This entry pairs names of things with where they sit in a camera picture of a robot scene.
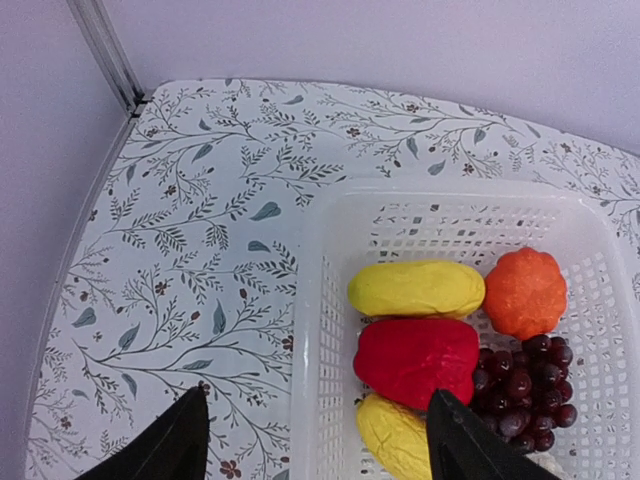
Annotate white plastic basket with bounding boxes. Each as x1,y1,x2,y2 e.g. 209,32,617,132
289,175,640,480

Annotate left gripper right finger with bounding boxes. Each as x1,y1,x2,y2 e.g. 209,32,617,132
426,389,556,480

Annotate left aluminium frame post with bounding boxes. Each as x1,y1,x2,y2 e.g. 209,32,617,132
67,0,147,119

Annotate red toy bell pepper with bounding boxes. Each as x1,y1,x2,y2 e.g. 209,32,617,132
353,318,480,411

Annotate dark purple toy grapes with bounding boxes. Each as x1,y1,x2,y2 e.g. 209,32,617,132
470,334,578,455

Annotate floral table mat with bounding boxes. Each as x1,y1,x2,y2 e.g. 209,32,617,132
24,79,639,479

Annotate white toy cauliflower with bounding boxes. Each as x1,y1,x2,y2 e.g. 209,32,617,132
528,452,564,478

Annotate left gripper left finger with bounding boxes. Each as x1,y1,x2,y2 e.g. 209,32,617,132
80,387,209,480

